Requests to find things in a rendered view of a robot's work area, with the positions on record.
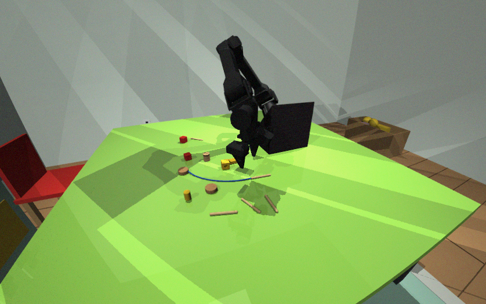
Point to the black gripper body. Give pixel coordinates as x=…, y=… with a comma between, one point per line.
x=241, y=148

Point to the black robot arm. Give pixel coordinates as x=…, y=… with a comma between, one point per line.
x=239, y=94

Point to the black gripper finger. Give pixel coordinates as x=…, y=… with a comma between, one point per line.
x=253, y=147
x=240, y=160

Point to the yellow cylinder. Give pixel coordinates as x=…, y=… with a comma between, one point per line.
x=187, y=195

